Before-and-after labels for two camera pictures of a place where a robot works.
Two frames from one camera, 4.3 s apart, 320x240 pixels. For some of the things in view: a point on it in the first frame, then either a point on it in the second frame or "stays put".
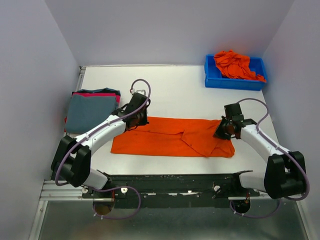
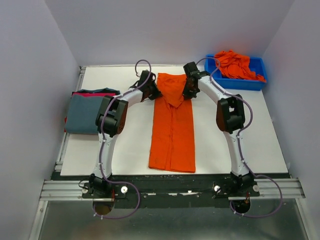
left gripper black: x=145 y=121 -> x=157 y=93
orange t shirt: x=170 y=136 -> x=172 y=141
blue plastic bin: x=213 y=78 stays put
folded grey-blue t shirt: x=83 y=112 stays put
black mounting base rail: x=169 y=191 stays put
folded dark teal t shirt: x=106 y=90 stays put
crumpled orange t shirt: x=236 y=66 stays put
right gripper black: x=218 y=133 -> x=187 y=95
